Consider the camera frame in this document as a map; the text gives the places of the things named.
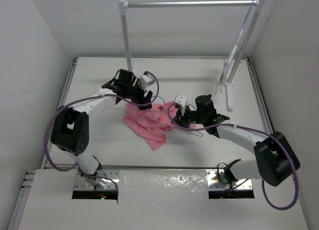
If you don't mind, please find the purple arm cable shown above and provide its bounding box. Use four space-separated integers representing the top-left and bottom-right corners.
43 70 160 193
167 102 299 211

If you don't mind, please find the metal base plate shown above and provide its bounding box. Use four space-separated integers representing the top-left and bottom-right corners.
73 170 119 191
206 169 253 191

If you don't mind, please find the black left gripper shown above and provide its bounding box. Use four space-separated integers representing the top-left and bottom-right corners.
124 79 152 109

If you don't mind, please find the blue wire hanger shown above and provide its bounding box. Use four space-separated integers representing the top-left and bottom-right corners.
147 95 203 137

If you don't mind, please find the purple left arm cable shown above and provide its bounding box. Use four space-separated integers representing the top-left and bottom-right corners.
43 70 160 193

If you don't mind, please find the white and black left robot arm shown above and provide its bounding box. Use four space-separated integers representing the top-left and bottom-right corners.
45 69 158 180

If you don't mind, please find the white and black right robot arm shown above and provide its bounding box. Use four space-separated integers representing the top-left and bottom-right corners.
172 95 301 187

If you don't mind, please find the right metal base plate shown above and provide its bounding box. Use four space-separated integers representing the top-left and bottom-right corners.
206 169 253 191

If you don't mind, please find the white front cover panel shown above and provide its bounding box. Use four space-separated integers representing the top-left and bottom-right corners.
19 169 308 230

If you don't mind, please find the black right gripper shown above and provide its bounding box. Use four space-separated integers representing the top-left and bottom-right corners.
171 103 206 130

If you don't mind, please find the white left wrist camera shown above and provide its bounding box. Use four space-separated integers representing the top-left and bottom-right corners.
139 74 155 90

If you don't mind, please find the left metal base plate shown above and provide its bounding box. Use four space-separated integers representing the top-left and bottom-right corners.
73 170 119 191

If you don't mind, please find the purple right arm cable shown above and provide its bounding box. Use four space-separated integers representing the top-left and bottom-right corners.
167 102 299 211

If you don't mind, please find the white clothes rack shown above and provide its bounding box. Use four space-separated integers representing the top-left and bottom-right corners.
117 0 269 111

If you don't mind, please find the pink t shirt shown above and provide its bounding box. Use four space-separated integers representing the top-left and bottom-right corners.
123 99 197 151

